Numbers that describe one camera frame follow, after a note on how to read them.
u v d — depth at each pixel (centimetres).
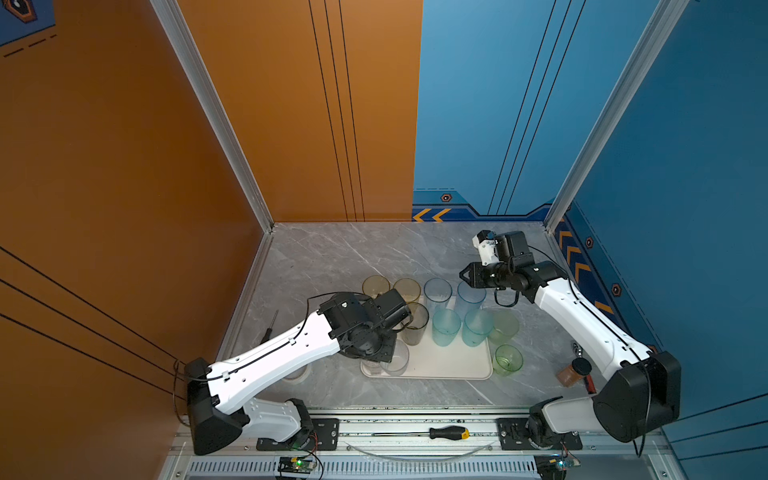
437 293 86
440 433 72
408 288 86
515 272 61
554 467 71
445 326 89
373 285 87
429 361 85
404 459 71
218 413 39
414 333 87
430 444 72
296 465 71
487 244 74
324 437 74
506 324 85
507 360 85
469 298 91
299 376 81
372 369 79
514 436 72
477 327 89
